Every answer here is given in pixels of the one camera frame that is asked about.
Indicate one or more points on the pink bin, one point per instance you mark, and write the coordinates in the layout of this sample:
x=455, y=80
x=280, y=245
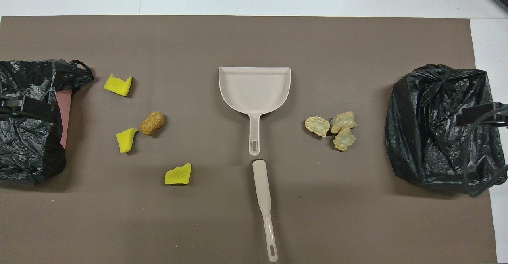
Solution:
x=65, y=113

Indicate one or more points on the wedge-shaped yellow sponge piece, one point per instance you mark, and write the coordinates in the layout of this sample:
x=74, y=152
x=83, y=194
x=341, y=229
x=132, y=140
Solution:
x=125, y=141

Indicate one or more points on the brown lump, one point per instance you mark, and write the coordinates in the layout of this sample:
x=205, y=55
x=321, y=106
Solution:
x=152, y=124

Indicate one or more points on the notched yellow sponge green backing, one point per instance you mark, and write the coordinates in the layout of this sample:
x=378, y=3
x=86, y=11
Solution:
x=117, y=86

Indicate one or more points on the brown paper table mat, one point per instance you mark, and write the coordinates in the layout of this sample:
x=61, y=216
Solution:
x=317, y=216

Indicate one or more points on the black bag over pink bin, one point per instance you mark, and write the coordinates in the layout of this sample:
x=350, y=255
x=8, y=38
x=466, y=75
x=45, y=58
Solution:
x=24, y=153

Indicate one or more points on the wide yellow sponge piece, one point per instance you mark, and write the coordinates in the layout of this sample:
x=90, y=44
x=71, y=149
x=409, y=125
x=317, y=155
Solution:
x=177, y=175

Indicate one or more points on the beige hand brush black bristles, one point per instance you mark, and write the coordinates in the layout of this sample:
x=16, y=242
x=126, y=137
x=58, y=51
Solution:
x=262, y=184

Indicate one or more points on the pale yellow foam chunk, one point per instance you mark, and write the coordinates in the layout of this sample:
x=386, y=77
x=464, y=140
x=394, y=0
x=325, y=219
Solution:
x=343, y=140
x=317, y=126
x=343, y=120

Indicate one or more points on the black trash bag bin liner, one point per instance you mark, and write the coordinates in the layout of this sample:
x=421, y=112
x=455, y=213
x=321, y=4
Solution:
x=420, y=137

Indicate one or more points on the beige plastic dustpan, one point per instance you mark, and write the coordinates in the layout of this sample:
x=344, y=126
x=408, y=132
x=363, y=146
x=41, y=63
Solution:
x=254, y=93

